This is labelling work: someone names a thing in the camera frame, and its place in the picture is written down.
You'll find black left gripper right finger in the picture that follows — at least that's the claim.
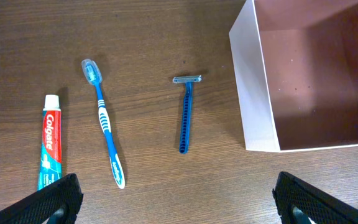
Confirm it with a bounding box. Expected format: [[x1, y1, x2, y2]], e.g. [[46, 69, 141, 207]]
[[272, 171, 358, 223]]

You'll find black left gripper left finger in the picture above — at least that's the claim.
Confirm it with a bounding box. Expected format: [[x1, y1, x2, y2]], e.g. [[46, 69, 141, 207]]
[[0, 173, 83, 223]]

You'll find Colgate toothpaste tube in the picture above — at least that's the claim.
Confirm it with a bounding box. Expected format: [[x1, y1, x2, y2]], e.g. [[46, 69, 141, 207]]
[[37, 95, 63, 190]]

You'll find blue disposable razor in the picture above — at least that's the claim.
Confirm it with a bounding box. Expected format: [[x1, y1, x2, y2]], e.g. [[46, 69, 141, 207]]
[[173, 75, 202, 154]]

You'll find blue white toothbrush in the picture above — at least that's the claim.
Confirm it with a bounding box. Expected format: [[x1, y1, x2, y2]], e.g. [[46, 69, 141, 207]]
[[81, 58, 126, 189]]

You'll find pink cardboard box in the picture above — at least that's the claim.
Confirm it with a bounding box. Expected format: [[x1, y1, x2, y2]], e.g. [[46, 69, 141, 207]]
[[229, 0, 358, 152]]

